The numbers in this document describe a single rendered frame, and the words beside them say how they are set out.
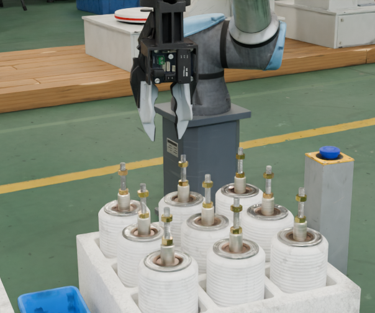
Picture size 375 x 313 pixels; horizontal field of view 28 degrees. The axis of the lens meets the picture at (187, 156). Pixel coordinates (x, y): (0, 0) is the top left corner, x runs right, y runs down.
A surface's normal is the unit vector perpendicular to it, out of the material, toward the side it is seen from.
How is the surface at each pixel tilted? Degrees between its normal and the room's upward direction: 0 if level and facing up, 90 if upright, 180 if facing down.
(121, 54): 90
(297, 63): 90
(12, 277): 0
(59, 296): 88
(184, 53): 90
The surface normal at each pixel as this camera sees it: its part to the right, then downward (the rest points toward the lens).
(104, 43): -0.87, 0.16
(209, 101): 0.23, 0.00
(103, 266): 0.00, -0.95
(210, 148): 0.49, 0.27
